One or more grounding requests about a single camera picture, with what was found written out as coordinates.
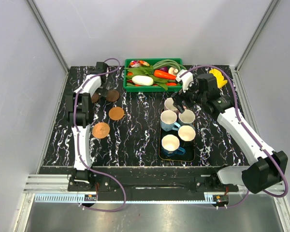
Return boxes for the orange carrot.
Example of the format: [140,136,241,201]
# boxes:
[154,70,176,80]

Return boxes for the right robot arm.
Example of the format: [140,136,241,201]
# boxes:
[172,71,288,194]

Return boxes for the pink cup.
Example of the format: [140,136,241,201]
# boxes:
[164,98,179,114]

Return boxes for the leafy green vegetable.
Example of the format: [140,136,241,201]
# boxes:
[124,67,168,92]

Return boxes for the white cup dark body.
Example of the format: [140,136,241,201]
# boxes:
[178,125,196,147]

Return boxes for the green long beans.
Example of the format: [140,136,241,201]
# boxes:
[153,59,186,71]

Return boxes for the woven rattan coaster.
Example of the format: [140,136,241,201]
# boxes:
[92,122,110,139]

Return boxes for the purple cable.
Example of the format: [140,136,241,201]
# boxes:
[72,57,127,213]
[180,64,290,210]

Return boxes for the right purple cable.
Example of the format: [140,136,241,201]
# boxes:
[180,64,290,210]

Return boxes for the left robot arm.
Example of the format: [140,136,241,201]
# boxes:
[65,62,109,171]

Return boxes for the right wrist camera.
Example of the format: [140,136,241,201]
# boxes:
[175,70,193,92]

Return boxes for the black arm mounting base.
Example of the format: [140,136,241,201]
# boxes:
[39,166,247,202]

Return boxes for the purple onion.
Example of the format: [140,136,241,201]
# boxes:
[159,66,168,72]

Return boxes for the light brown wooden coaster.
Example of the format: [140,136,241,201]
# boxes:
[109,107,125,121]

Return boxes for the colourful snack packet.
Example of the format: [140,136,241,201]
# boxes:
[129,60,150,68]

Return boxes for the yellow napa cabbage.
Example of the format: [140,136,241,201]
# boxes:
[209,69,228,89]

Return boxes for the green plastic vegetable tray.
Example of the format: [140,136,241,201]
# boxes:
[123,58,186,92]

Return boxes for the dark blue cup front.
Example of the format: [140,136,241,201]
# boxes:
[161,134,186,157]

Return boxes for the white mushroom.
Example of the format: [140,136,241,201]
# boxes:
[168,67,179,75]

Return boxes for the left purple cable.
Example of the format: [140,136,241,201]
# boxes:
[72,57,127,213]

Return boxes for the white radish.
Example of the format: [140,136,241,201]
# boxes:
[131,75,154,86]

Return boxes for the black serving tray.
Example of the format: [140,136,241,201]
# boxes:
[159,117,195,162]

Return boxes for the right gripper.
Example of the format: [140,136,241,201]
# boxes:
[172,77,206,114]

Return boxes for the dark walnut coaster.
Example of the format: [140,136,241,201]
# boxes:
[91,93,100,104]
[105,89,120,102]

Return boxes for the light blue cup left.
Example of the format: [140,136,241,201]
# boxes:
[160,110,181,131]

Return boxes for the grey blue cup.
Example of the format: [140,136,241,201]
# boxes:
[178,109,195,126]

